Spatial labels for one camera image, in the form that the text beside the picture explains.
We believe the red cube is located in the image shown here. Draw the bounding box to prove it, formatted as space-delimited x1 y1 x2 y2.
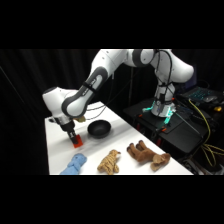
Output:
73 134 84 149

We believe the tan wrist camera mount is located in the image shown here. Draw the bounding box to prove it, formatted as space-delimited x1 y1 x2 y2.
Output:
74 115 88 123

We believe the yellow cable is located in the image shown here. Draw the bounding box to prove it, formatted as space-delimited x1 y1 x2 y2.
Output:
187 97 224 168

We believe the striped tiger plush toy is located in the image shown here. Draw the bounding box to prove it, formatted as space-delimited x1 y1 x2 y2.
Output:
96 149 122 175

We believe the black laptop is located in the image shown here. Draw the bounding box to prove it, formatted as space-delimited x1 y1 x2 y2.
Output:
179 85 224 105

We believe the black bowl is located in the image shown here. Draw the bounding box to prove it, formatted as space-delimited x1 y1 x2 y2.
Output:
87 120 112 140

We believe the blue plush toy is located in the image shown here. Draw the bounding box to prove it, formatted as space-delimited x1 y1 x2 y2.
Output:
59 152 88 176

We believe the black robot stand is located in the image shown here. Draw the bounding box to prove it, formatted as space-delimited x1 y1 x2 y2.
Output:
122 97 205 158

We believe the brown dog plush toy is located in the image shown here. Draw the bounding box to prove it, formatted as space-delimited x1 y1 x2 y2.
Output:
126 139 172 173

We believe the black curtain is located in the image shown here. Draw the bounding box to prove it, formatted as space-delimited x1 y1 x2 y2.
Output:
0 49 224 176

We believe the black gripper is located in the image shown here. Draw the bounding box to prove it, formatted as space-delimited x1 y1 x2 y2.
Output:
61 117 80 145

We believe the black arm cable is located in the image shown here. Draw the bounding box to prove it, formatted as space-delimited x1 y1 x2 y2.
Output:
156 49 175 103

